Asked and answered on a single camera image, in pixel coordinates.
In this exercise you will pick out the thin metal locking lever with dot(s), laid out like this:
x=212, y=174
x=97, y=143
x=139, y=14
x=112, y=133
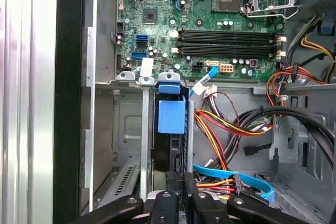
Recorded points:
x=265, y=15

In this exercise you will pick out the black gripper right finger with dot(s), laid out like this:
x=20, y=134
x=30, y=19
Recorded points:
x=207, y=208

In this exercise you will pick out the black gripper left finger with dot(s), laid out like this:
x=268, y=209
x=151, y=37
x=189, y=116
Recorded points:
x=164, y=208

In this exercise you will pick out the hard disk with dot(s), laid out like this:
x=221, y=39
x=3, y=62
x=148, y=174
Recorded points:
x=170, y=116

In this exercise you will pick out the white label tag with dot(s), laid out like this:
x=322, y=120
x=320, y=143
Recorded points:
x=147, y=67

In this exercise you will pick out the grey metal disk bay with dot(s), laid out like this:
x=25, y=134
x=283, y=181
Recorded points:
x=131, y=129

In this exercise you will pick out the black open PC case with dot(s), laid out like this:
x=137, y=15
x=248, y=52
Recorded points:
x=69, y=77

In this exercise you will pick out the grey optical drive cage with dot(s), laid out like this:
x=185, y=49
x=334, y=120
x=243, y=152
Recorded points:
x=286, y=142

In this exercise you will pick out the black RAM slot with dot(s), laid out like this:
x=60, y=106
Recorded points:
x=225, y=31
x=225, y=36
x=225, y=51
x=225, y=46

